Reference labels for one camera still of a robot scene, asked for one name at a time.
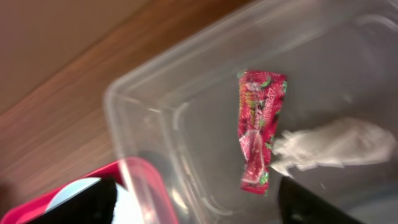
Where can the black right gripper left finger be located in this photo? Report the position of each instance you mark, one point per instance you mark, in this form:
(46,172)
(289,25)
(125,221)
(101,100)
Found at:
(90,200)

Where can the red candy wrapper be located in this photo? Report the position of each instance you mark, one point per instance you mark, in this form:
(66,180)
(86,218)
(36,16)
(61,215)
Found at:
(261,96)

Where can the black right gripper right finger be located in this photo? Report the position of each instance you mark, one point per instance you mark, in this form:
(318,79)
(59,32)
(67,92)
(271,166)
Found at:
(298,205)

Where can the clear plastic waste bin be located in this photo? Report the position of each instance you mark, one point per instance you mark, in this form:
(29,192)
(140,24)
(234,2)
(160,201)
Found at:
(180,110)

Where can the crumpled white tissue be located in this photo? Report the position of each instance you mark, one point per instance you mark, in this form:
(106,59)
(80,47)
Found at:
(343,142)

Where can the red plastic tray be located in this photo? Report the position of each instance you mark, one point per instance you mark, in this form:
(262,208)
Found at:
(143,173)

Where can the light blue plate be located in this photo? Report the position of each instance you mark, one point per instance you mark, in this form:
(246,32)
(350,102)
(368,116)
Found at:
(126,209)

